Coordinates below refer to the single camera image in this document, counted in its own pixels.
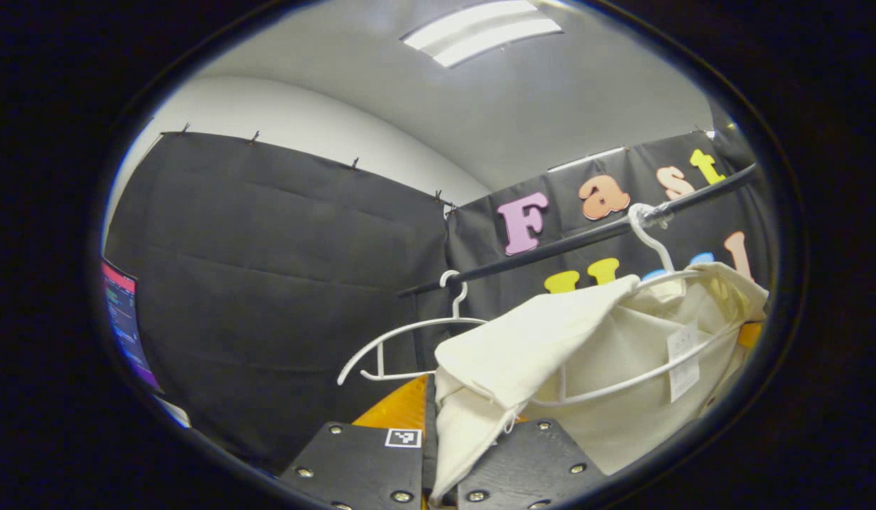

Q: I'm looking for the large ceiling light panel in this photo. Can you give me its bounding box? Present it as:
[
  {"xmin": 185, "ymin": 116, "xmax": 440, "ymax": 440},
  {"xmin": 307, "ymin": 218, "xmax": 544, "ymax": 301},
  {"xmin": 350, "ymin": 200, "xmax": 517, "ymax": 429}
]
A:
[{"xmin": 401, "ymin": 0, "xmax": 564, "ymax": 69}]

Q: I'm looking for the black clothes rack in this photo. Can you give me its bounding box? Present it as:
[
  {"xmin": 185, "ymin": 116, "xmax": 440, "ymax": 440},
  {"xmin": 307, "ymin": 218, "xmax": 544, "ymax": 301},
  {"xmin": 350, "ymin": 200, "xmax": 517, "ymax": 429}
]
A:
[{"xmin": 399, "ymin": 164, "xmax": 758, "ymax": 298}]

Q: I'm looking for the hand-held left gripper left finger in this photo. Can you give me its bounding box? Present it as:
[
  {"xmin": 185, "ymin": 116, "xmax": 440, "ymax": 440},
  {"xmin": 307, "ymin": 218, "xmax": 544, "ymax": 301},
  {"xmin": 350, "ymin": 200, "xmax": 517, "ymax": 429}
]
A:
[{"xmin": 278, "ymin": 374, "xmax": 440, "ymax": 510}]

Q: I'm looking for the cream button shirt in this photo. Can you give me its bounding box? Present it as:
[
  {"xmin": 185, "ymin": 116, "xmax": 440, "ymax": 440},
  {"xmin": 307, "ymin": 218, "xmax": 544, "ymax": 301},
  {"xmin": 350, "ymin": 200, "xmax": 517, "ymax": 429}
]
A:
[{"xmin": 431, "ymin": 262, "xmax": 770, "ymax": 504}]

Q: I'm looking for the white hanger with hook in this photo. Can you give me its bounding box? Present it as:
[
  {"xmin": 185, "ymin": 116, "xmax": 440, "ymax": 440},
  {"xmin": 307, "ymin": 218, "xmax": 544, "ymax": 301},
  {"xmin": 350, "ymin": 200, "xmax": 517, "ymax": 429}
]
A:
[{"xmin": 530, "ymin": 203, "xmax": 746, "ymax": 408}]

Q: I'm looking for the computer monitor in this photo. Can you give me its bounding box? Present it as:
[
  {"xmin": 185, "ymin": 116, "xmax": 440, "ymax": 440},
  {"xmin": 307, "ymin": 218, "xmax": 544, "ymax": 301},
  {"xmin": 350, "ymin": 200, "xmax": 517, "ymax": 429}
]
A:
[{"xmin": 101, "ymin": 259, "xmax": 162, "ymax": 394}]

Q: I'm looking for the plain black curtain panel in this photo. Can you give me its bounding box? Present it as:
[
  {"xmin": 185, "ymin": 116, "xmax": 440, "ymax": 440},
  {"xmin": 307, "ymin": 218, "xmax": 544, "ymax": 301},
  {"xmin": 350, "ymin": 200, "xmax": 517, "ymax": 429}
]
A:
[
  {"xmin": 105, "ymin": 131, "xmax": 453, "ymax": 472},
  {"xmin": 707, "ymin": 99, "xmax": 761, "ymax": 174}
]

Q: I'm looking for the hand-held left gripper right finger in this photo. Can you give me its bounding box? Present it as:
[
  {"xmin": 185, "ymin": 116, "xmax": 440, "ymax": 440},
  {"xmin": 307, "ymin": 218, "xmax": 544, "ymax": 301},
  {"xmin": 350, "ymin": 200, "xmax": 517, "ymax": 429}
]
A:
[{"xmin": 441, "ymin": 418, "xmax": 608, "ymax": 510}]

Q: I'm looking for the white plastic hanger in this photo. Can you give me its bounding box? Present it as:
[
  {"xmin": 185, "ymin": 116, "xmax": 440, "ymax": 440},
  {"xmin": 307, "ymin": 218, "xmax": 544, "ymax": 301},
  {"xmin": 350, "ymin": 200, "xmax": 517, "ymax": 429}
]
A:
[{"xmin": 337, "ymin": 271, "xmax": 488, "ymax": 387}]

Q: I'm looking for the black backdrop cloth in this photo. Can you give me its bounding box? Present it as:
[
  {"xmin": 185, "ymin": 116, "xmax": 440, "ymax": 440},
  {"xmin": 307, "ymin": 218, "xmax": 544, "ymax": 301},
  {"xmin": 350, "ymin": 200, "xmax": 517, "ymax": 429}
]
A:
[{"xmin": 445, "ymin": 131, "xmax": 771, "ymax": 369}]

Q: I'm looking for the white sheet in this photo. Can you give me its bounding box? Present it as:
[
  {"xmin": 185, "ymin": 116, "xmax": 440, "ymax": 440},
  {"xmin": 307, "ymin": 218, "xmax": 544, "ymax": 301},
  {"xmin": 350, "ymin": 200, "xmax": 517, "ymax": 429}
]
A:
[{"xmin": 154, "ymin": 395, "xmax": 192, "ymax": 429}]

